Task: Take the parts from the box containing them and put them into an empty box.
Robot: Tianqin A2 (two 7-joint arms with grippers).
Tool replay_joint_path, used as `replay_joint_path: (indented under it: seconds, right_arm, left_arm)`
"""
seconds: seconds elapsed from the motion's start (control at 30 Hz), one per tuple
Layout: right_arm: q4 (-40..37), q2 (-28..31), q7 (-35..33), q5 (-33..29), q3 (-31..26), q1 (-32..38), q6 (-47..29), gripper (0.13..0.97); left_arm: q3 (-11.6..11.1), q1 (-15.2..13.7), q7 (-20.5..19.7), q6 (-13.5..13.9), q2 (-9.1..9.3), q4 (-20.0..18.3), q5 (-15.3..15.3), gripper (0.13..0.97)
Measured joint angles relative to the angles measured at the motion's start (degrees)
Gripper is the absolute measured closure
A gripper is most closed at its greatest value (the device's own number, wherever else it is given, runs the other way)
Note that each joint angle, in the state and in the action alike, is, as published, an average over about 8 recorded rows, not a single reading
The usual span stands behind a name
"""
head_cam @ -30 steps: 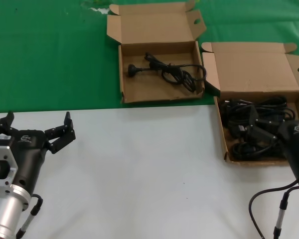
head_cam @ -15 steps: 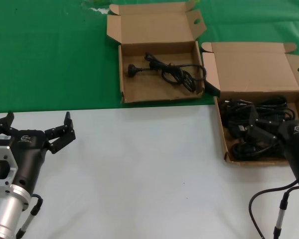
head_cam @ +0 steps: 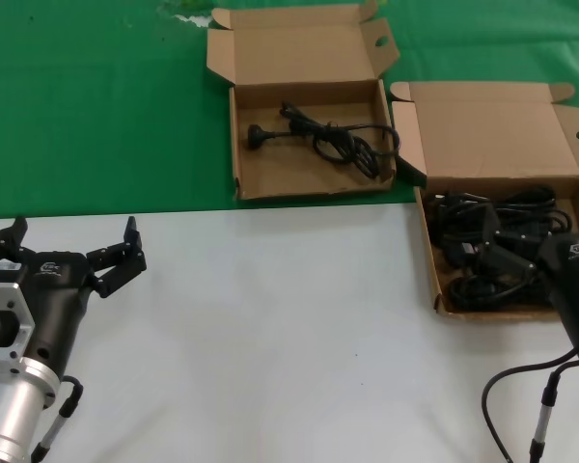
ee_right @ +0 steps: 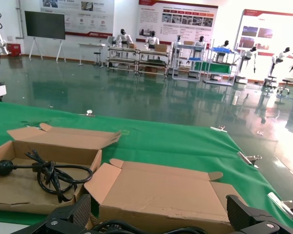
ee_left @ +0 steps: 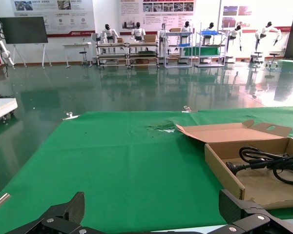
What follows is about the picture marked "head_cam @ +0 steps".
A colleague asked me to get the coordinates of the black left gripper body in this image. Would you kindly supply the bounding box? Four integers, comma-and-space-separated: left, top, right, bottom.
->
16, 249, 100, 377

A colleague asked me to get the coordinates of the open brown cardboard box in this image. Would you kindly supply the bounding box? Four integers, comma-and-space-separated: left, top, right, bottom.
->
206, 0, 400, 202
389, 80, 579, 315

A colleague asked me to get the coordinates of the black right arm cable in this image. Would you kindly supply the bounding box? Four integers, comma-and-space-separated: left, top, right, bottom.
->
481, 349, 579, 463

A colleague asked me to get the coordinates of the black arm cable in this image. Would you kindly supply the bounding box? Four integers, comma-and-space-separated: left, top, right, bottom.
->
481, 349, 579, 463
28, 375, 84, 463

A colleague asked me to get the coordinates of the black power cord round plug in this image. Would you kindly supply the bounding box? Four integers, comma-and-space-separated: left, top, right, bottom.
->
247, 99, 401, 183

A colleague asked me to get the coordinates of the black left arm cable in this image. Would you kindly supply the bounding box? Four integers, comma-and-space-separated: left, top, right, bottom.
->
28, 375, 84, 463

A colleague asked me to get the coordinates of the green table cloth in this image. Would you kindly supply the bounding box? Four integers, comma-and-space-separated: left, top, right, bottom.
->
0, 0, 579, 221

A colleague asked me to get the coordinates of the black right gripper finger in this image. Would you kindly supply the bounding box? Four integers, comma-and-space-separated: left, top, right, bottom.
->
480, 202, 538, 253
482, 249, 537, 286

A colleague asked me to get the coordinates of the silver left wrist bracket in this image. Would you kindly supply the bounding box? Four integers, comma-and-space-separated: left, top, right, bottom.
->
0, 282, 34, 362

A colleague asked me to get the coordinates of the black coiled power cord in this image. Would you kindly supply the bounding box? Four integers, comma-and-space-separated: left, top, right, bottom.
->
491, 189, 574, 232
424, 191, 493, 228
441, 231, 486, 269
447, 273, 554, 311

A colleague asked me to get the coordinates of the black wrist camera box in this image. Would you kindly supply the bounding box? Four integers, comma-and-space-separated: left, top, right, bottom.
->
0, 259, 23, 286

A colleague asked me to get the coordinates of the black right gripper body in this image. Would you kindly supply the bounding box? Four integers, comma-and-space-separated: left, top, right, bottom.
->
535, 230, 579, 351

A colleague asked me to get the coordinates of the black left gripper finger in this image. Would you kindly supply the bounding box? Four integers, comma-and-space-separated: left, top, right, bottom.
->
0, 216, 29, 264
84, 215, 149, 300

